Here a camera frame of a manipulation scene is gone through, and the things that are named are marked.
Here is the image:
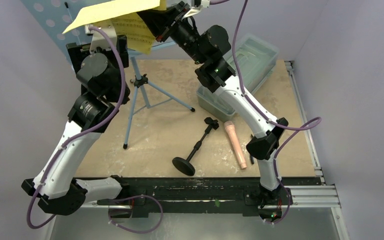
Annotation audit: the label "yellow sheet music page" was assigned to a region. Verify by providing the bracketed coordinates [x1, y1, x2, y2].
[62, 0, 167, 55]

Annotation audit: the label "light blue music stand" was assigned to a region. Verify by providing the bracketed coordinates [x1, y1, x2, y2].
[19, 0, 196, 150]

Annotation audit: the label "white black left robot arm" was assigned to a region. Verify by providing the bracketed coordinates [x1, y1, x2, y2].
[21, 36, 130, 216]

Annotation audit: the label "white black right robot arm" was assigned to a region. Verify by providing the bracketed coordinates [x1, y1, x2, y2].
[137, 1, 288, 204]

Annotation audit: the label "clear plastic storage box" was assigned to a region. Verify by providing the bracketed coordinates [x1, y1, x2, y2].
[196, 33, 279, 122]

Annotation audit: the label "blue black pliers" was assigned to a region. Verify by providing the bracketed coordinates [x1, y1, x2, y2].
[249, 134, 255, 165]

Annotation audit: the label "black microphone desk stand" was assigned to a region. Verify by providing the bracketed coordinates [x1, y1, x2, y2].
[172, 117, 220, 177]

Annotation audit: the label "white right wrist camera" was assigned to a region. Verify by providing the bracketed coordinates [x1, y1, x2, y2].
[184, 0, 211, 18]

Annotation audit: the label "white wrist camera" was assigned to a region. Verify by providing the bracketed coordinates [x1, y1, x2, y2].
[84, 23, 117, 54]
[184, 0, 211, 18]

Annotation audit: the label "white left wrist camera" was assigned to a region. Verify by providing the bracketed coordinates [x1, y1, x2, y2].
[84, 23, 117, 54]

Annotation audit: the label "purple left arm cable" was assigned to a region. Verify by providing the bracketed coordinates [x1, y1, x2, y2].
[26, 25, 127, 230]

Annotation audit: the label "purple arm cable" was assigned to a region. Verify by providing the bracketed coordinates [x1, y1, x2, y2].
[208, 0, 323, 186]
[26, 25, 127, 230]

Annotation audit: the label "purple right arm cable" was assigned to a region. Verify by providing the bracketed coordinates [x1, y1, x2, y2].
[208, 0, 323, 186]

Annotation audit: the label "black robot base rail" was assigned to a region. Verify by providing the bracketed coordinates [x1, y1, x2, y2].
[86, 177, 318, 219]

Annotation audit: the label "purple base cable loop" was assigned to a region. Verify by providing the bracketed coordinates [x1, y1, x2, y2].
[107, 194, 164, 235]

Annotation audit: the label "aluminium frame rail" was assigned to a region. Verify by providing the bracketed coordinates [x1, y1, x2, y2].
[284, 60, 342, 209]

